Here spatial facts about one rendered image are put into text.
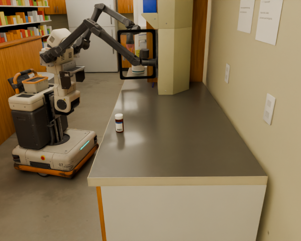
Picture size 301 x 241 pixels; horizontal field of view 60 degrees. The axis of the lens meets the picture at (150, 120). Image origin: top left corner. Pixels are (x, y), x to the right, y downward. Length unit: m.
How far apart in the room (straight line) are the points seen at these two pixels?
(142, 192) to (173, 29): 1.19
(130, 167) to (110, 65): 5.98
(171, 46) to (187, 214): 1.17
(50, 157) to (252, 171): 1.97
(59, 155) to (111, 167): 1.56
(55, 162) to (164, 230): 1.66
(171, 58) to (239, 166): 1.03
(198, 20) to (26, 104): 1.67
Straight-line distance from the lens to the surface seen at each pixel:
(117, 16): 2.42
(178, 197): 1.09
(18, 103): 2.63
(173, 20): 1.88
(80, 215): 2.32
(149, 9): 2.06
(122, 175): 1.04
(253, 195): 1.15
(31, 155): 2.78
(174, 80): 1.95
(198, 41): 2.29
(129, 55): 2.04
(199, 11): 2.27
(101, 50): 6.94
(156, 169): 1.07
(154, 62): 2.03
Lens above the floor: 1.54
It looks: 23 degrees down
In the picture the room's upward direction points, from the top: 1 degrees counter-clockwise
